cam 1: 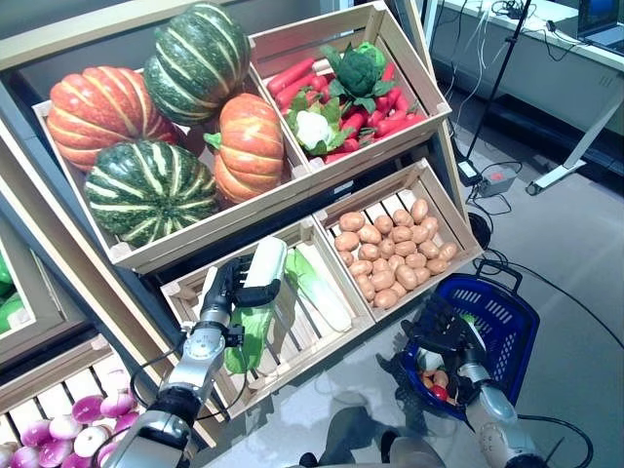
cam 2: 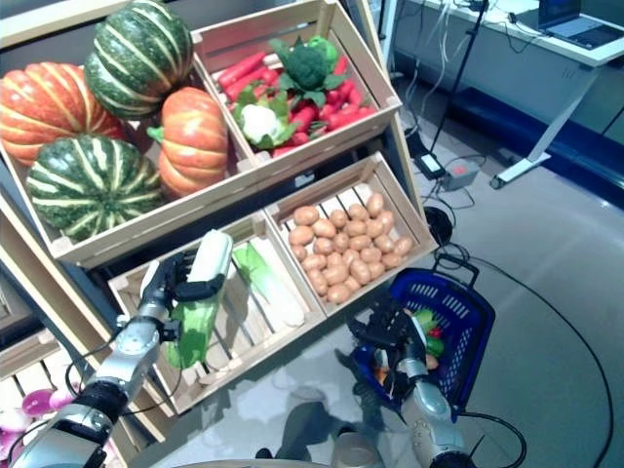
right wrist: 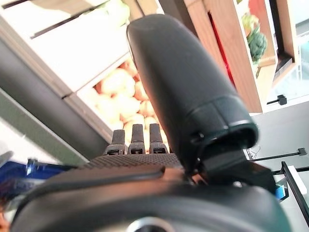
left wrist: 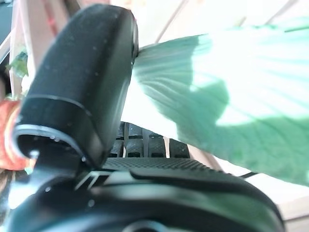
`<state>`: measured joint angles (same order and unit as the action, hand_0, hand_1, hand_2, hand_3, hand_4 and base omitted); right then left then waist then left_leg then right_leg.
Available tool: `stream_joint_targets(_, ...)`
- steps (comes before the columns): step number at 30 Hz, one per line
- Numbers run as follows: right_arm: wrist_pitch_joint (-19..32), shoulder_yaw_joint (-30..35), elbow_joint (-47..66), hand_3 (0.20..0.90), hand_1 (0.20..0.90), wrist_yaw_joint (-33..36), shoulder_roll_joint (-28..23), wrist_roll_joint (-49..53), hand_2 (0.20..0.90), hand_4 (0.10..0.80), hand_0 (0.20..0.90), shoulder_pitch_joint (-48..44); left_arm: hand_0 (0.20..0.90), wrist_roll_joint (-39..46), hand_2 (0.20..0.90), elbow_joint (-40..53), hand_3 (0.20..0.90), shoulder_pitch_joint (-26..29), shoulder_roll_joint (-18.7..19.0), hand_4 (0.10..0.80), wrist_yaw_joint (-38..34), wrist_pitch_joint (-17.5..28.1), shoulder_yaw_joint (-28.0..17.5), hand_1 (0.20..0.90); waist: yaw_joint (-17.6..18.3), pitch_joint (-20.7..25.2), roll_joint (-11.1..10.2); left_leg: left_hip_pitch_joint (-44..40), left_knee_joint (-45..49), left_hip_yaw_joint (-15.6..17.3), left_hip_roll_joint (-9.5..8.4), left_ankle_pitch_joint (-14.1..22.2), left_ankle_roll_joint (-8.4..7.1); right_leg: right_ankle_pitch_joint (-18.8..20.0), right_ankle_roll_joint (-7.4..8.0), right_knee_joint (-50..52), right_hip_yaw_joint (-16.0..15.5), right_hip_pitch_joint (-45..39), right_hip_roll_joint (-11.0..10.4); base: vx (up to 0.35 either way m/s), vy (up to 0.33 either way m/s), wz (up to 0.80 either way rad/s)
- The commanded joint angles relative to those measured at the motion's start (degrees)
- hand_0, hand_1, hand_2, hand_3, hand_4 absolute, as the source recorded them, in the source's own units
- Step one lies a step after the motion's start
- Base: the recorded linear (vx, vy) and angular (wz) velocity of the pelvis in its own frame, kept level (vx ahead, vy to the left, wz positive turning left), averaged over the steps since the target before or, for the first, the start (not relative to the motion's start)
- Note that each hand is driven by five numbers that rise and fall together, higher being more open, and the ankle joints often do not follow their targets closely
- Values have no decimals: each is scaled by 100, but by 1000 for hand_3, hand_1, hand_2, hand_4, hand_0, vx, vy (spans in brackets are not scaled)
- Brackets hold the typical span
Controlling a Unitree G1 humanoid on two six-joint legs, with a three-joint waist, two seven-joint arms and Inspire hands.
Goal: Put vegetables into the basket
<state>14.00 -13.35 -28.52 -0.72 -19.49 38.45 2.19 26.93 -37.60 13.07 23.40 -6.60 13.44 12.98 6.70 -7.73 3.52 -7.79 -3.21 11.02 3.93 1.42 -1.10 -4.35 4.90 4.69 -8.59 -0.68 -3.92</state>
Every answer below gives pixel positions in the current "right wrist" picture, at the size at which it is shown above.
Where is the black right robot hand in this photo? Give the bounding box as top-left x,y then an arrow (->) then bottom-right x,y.
11,14 -> 290,232

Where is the blue plastic shopping basket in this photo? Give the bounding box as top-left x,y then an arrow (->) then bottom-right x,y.
0,158 -> 75,206

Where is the brown toy potato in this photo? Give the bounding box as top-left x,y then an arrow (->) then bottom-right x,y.
100,69 -> 136,97
119,59 -> 138,75
113,95 -> 142,119
95,96 -> 121,129

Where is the green broccoli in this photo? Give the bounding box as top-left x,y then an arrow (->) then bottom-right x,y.
247,29 -> 268,62

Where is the wooden potato crate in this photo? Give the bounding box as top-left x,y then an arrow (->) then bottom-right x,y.
64,52 -> 174,155

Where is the pale slatted wooden crate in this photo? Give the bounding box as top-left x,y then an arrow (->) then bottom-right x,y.
0,0 -> 136,100

